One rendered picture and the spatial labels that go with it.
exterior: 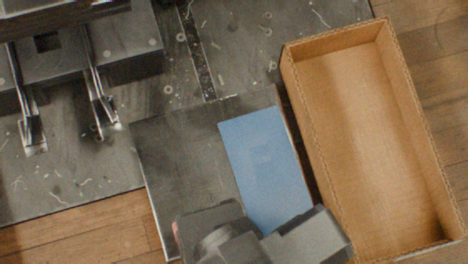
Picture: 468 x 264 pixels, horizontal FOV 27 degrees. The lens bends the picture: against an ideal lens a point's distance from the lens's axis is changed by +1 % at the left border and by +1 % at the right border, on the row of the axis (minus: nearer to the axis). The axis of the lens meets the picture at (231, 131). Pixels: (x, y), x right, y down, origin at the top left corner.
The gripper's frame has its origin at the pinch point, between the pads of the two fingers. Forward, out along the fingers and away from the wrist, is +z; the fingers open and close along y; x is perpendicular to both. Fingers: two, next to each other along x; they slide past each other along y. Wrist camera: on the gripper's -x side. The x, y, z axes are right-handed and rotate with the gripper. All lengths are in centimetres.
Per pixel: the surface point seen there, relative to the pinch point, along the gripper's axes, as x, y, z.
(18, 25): 12.2, 26.4, -10.3
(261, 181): -8.1, 2.6, 2.0
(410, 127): -25.7, 4.0, 0.9
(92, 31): 4.9, 22.4, 6.9
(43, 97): 11.6, 16.4, 10.5
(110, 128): 6.1, 12.9, 2.1
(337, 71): -20.8, 10.9, 7.4
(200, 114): -4.3, 10.6, 7.1
